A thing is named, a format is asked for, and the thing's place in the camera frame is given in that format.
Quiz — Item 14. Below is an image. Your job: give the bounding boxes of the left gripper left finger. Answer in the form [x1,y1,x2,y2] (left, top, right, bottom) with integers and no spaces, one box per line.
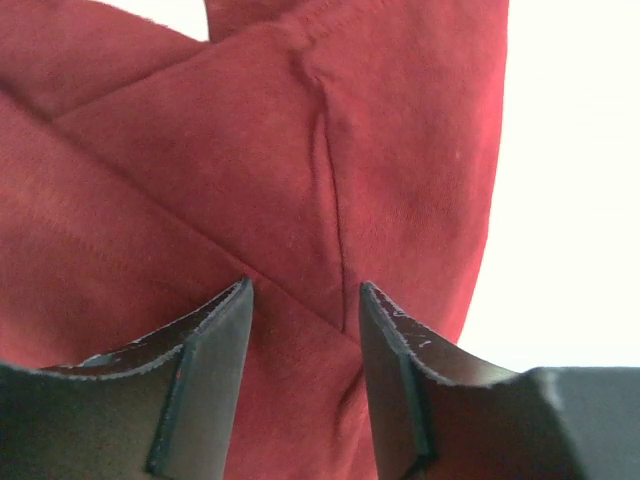
[39,277,255,480]

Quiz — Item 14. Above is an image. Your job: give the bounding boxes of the dark red t-shirt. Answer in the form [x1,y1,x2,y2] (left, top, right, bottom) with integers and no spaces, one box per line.
[1,1,509,479]

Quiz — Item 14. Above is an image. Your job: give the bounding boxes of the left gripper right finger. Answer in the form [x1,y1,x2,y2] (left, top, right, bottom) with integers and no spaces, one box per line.
[359,280,526,480]

